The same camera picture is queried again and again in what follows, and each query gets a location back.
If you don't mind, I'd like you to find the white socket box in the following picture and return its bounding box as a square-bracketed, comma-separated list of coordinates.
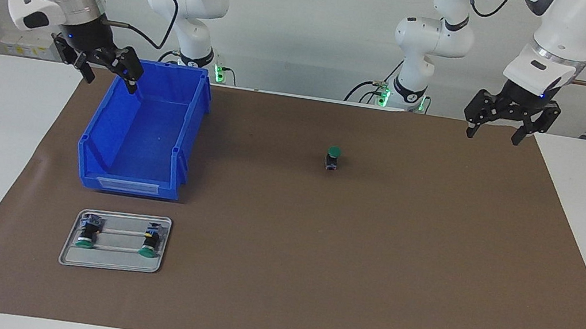
[0, 24, 61, 62]

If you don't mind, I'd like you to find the blue plastic storage bin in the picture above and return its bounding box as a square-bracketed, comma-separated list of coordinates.
[71, 51, 218, 206]

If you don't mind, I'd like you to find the brown paper table mat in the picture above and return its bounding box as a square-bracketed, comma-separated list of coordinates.
[0, 50, 586, 329]

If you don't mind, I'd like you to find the black base cable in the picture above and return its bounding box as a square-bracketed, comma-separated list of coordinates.
[157, 47, 184, 66]
[343, 51, 405, 110]

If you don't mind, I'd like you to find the green lit base connector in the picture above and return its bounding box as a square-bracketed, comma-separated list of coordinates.
[211, 62, 228, 85]
[373, 83, 394, 109]

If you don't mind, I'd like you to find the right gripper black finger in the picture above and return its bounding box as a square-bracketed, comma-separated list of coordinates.
[107, 44, 148, 96]
[48, 36, 101, 85]

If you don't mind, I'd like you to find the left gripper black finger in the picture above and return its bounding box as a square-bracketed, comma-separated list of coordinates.
[460, 87, 504, 143]
[511, 97, 564, 153]

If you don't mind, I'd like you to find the green push button switch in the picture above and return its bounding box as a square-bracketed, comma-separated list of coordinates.
[74, 210, 106, 251]
[323, 145, 344, 173]
[137, 220, 164, 259]

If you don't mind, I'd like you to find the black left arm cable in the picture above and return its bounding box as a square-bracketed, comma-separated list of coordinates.
[456, 0, 586, 88]

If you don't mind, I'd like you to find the silver metal tray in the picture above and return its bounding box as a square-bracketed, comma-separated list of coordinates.
[57, 202, 173, 280]

